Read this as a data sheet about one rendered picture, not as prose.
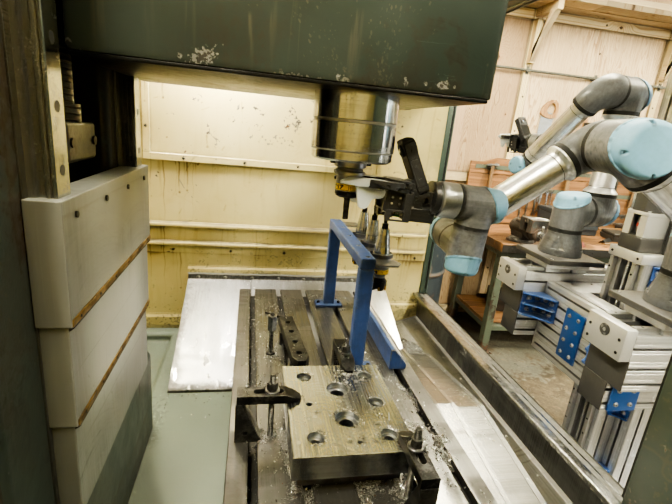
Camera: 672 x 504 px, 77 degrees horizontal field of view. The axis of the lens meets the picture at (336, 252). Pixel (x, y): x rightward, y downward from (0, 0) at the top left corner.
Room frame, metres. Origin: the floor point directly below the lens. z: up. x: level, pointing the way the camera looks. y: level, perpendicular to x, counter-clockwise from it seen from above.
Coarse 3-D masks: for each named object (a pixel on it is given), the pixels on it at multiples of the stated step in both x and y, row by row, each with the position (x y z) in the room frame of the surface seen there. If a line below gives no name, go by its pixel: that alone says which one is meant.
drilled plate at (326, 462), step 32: (288, 384) 0.81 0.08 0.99; (320, 384) 0.82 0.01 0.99; (352, 384) 0.83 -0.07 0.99; (384, 384) 0.85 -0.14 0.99; (288, 416) 0.71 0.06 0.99; (320, 416) 0.71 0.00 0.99; (352, 416) 0.74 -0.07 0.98; (384, 416) 0.73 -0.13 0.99; (288, 448) 0.67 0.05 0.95; (320, 448) 0.63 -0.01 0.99; (352, 448) 0.64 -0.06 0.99; (384, 448) 0.64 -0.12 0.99
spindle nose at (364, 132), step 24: (336, 96) 0.77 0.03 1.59; (360, 96) 0.77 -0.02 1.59; (384, 96) 0.78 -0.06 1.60; (336, 120) 0.77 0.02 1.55; (360, 120) 0.77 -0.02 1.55; (384, 120) 0.78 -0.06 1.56; (312, 144) 0.82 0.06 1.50; (336, 144) 0.77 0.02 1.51; (360, 144) 0.77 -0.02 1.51; (384, 144) 0.79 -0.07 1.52
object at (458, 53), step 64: (64, 0) 0.63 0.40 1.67; (128, 0) 0.65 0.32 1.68; (192, 0) 0.66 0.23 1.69; (256, 0) 0.68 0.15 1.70; (320, 0) 0.70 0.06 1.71; (384, 0) 0.72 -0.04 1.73; (448, 0) 0.74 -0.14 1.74; (128, 64) 0.70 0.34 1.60; (192, 64) 0.67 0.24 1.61; (256, 64) 0.68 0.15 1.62; (320, 64) 0.70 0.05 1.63; (384, 64) 0.72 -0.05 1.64; (448, 64) 0.75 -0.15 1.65
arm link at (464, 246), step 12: (456, 228) 0.89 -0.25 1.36; (468, 228) 0.87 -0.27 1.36; (444, 240) 0.94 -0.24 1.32; (456, 240) 0.89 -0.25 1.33; (468, 240) 0.87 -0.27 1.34; (480, 240) 0.87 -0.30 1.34; (456, 252) 0.88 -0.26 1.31; (468, 252) 0.87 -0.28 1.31; (480, 252) 0.88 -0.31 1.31; (444, 264) 0.91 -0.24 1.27; (456, 264) 0.88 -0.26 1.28; (468, 264) 0.87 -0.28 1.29
